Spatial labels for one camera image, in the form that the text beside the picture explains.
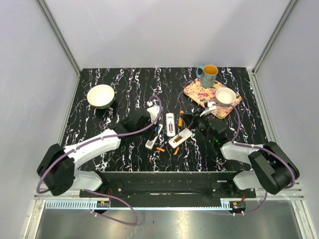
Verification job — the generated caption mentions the cream ceramic bowl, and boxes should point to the cream ceramic bowl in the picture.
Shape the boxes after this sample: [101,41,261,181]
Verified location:
[87,84,115,110]

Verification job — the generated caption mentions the white remote black batteries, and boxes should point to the white remote black batteries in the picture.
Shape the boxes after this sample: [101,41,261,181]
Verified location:
[166,113,176,137]

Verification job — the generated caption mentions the small white cup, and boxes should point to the small white cup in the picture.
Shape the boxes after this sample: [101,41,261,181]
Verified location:
[215,87,236,104]

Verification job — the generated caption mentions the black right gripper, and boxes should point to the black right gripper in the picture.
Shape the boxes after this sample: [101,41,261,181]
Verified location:
[180,109,214,143]

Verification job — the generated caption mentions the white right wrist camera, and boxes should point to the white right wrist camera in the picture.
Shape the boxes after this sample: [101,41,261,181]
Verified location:
[200,100,217,117]

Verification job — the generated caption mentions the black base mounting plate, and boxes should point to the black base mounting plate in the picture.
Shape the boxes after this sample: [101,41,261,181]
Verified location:
[95,171,256,199]

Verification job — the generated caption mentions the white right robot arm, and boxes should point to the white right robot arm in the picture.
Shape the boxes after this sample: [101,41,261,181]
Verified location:
[181,113,300,197]

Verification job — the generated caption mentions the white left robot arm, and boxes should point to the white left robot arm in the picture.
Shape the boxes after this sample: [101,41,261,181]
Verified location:
[36,113,160,197]

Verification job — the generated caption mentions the blue floral mug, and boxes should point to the blue floral mug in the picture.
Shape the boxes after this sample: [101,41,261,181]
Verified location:
[196,65,218,88]

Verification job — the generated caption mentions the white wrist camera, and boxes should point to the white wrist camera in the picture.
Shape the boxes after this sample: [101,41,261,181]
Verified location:
[147,101,160,122]
[200,100,217,117]

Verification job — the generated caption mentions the white remote orange compartment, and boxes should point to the white remote orange compartment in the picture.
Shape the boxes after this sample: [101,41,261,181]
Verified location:
[168,128,192,148]

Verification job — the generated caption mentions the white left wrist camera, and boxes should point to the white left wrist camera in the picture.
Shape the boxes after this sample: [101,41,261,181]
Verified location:
[147,101,160,122]

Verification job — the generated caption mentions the white remote blue battery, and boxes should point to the white remote blue battery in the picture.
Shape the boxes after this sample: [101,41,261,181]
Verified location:
[145,124,163,149]

